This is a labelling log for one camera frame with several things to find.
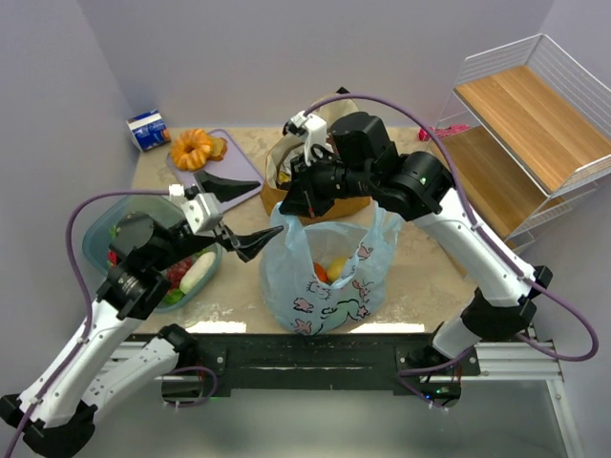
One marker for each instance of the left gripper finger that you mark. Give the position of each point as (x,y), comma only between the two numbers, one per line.
(247,247)
(229,192)

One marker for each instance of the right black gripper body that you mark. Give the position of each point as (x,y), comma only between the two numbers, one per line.
(300,189)

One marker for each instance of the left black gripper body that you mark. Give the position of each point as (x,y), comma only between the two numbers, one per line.
(225,234)

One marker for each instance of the brown white chips bag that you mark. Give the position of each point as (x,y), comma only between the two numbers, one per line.
(289,171)

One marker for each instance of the brown Trader Joe's tote bag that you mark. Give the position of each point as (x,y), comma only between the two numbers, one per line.
(271,195)

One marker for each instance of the orange pumpkin toy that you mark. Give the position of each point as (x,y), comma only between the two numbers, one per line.
(320,272)

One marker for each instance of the light blue plastic bag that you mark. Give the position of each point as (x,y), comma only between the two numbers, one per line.
(304,305)

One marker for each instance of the yellow pear toy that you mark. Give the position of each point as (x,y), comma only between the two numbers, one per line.
(338,269)

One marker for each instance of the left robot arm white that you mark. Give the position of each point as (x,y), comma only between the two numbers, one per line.
(56,415)

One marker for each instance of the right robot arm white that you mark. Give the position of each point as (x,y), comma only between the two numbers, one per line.
(355,157)

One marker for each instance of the lavender cutting board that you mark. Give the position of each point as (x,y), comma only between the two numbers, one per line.
(235,165)

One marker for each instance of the white radish toy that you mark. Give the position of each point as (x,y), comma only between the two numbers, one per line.
(197,272)

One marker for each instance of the red grape bunch toy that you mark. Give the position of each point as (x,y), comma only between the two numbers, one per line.
(176,272)

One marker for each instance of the teal fruit tray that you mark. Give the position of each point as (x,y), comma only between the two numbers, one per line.
(97,239)

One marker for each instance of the orange bundt cake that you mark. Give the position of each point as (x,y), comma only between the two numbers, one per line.
(194,148)

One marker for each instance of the green leafy vegetable toy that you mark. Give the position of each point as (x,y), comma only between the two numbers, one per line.
(173,296)

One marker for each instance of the pink dragon fruit toy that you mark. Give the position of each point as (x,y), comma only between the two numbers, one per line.
(111,259)

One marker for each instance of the blue white carton box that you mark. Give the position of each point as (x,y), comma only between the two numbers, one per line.
(148,130)

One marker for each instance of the pink wrapped item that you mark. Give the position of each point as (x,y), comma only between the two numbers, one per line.
(454,129)

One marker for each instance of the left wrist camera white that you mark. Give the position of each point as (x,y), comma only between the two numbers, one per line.
(202,211)

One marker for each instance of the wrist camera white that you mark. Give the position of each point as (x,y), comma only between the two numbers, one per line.
(312,131)
(202,211)

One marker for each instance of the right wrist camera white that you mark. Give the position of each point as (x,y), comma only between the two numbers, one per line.
(312,131)

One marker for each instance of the white wire wooden shelf rack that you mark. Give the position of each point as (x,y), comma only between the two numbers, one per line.
(538,138)

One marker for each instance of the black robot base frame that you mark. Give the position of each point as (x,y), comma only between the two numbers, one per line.
(220,364)

